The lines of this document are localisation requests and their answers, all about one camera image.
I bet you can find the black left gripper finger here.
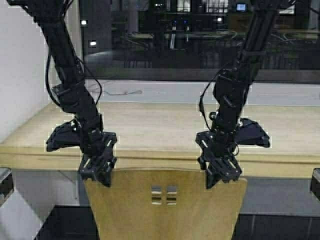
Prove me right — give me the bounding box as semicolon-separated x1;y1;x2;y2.
98;172;112;187

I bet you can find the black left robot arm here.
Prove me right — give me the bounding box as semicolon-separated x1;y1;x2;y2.
7;0;117;188

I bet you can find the white cord on sill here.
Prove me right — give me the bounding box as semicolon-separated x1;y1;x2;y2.
86;82;143;96

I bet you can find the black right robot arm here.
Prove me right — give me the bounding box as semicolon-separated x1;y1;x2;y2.
195;0;290;189

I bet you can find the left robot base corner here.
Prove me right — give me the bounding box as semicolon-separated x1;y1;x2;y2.
0;167;14;206

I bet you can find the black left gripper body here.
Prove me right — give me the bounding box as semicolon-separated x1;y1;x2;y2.
78;129;117;179

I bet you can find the long wooden counter table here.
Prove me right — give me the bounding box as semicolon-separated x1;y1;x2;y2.
0;102;320;179

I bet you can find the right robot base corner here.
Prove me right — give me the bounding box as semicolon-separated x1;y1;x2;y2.
310;168;320;200

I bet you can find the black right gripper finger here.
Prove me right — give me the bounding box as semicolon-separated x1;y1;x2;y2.
205;166;221;189

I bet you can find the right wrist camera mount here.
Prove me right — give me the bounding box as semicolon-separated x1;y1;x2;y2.
235;118;271;148

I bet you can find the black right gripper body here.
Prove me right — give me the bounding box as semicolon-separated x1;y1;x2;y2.
195;131;242;182

